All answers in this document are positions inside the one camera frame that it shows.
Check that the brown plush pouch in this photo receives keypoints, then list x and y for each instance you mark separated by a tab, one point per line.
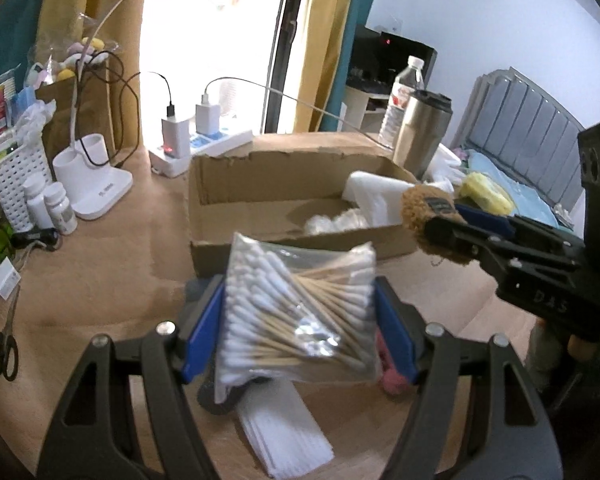
420	205

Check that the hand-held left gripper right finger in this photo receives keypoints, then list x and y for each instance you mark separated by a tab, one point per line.
395	332

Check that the steel tumbler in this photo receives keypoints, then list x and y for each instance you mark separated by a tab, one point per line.
420	135

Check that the crumpled white plastic bag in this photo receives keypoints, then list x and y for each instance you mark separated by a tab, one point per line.
32	122

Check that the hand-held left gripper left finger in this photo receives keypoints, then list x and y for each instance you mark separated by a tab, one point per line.
202	327

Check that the person's right hand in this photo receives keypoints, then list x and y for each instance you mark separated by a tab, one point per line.
580	347

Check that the white desk lamp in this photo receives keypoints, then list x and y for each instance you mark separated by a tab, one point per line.
100	195

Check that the small white card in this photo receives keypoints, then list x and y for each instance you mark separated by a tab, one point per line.
6	280

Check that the cardboard box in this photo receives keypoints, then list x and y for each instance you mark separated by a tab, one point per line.
260	175

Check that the grey padded headboard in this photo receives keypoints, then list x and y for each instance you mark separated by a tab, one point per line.
530	125

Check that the black marker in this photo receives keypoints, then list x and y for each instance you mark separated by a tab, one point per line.
37	237

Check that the clear water bottle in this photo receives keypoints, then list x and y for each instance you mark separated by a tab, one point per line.
405	85

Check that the yellow curtain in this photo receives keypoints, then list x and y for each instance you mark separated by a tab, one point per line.
130	35
325	35

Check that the white charger with black plug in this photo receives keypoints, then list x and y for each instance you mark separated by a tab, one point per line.
176	137

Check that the white power strip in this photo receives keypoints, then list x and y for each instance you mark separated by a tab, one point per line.
220	142

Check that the bag of cotton swabs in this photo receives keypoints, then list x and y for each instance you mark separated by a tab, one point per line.
290	310

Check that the black door frame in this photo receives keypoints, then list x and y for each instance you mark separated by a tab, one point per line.
285	35

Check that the white pill bottle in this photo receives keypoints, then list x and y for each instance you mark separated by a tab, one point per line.
61	210
36	205

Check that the bag of cotton balls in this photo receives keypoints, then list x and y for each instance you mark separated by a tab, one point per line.
335	221

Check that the pastel plush toys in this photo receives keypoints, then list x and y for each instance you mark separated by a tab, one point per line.
75	57

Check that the black scissors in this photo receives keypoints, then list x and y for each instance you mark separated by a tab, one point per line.
5	350

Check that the blue printed blanket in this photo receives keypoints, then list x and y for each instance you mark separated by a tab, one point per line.
525	195

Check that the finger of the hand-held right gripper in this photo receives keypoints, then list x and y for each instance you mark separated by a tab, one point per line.
482	219
455	237

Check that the pink plush toy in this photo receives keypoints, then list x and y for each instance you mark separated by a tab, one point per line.
392	380

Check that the blue face mask pack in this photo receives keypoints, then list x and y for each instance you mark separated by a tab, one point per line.
22	102

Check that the white plastic basket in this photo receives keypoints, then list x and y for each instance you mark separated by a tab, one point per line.
15	175

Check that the brown paper bag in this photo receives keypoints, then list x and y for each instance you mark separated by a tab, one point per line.
60	115

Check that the white computer desk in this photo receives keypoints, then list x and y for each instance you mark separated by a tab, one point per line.
360	105

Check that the white tissue pack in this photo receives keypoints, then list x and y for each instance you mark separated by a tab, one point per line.
375	195

